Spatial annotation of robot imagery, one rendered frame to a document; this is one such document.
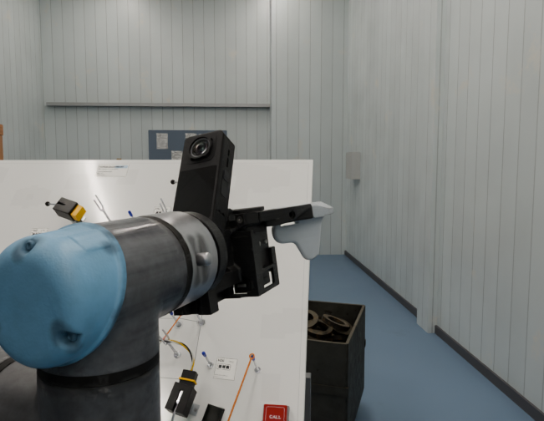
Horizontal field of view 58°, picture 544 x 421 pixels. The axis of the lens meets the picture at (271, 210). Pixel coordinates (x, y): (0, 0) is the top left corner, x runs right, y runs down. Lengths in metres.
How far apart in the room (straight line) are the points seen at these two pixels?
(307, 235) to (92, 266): 0.28
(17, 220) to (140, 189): 0.37
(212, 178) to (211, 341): 0.81
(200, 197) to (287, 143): 8.43
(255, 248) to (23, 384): 0.21
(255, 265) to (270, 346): 0.76
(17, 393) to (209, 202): 0.20
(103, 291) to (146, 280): 0.04
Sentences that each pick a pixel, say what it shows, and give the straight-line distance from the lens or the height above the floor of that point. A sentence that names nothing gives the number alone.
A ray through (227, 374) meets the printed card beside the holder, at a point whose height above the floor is 1.16.
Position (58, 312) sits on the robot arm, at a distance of 0.28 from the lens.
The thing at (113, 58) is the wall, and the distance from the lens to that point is 10.04.
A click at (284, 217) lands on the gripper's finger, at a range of 0.47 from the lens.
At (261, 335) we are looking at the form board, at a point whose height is 1.23.
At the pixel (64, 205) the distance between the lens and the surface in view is 1.45.
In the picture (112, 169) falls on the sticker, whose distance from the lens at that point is 1.60.
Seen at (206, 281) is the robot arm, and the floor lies 1.55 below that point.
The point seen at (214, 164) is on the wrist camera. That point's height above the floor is 1.63.
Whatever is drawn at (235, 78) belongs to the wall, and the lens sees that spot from 9.68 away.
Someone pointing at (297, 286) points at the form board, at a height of 1.33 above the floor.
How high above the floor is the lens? 1.63
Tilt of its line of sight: 5 degrees down
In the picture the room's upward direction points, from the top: straight up
